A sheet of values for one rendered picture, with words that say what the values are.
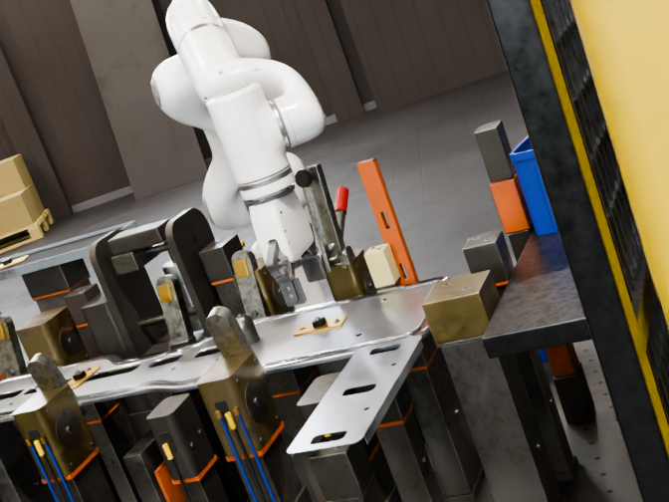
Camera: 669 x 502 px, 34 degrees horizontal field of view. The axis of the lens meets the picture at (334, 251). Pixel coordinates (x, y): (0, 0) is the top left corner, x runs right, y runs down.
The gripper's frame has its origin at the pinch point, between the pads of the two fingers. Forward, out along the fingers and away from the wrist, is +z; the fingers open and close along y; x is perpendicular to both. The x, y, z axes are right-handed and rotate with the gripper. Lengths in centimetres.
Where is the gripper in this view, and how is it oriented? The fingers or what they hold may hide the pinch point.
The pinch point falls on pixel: (306, 286)
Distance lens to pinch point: 164.5
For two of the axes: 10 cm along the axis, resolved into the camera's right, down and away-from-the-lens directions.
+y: -3.1, 3.6, -8.8
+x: 8.9, -2.1, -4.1
